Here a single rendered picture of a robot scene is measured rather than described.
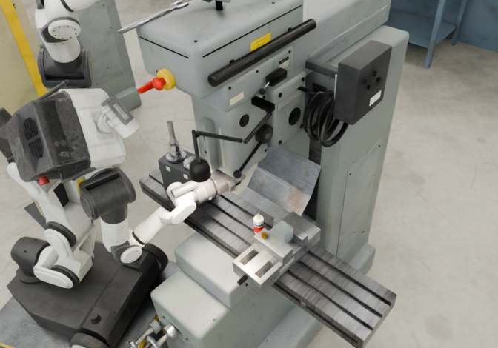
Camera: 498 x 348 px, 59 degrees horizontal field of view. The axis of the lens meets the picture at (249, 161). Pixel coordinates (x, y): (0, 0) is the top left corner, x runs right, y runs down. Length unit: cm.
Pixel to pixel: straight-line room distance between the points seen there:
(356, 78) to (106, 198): 84
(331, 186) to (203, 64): 100
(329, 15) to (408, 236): 194
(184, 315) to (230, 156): 74
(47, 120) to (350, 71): 90
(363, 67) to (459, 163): 258
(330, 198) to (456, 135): 231
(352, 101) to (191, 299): 106
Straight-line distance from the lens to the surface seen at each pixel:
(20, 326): 259
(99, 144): 145
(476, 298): 306
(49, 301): 239
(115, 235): 156
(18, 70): 304
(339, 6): 172
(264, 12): 133
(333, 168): 191
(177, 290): 199
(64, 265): 223
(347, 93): 144
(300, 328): 249
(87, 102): 148
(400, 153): 385
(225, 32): 123
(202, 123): 145
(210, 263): 190
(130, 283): 227
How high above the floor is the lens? 239
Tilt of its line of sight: 41 degrees down
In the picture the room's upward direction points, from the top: 4 degrees counter-clockwise
